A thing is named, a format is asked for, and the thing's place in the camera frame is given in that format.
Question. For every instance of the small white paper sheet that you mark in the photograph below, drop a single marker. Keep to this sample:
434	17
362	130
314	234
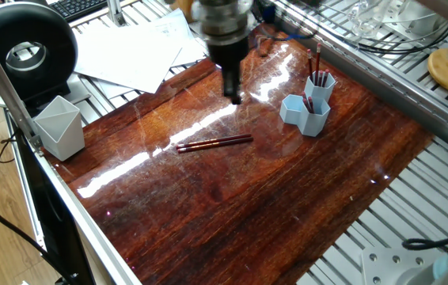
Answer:
168	36

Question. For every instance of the light blue hexagonal pen holder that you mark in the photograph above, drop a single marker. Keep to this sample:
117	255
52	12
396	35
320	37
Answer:
303	123

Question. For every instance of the grey pentagonal pen holder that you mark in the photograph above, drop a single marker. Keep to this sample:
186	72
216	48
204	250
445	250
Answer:
62	138

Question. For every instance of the brown wood-grain board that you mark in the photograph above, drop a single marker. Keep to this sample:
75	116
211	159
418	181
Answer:
232	206

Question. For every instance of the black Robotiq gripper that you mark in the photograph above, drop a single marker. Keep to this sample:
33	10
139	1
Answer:
228	51

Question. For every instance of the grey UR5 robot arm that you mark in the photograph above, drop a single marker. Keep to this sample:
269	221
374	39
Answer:
224	16

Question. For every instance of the clear plastic container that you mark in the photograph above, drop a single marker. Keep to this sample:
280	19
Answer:
370	17

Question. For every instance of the large white paper sheet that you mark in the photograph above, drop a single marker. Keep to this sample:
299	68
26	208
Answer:
129	55

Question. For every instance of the grey aluminium frame rail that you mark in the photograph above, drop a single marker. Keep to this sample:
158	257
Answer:
6	83

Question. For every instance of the black keyboard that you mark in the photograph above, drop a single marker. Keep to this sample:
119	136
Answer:
81	8

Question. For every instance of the silver metal post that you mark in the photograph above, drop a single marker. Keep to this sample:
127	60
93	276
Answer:
116	12

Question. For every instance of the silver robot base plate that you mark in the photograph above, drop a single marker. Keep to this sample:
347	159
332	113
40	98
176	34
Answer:
382	269

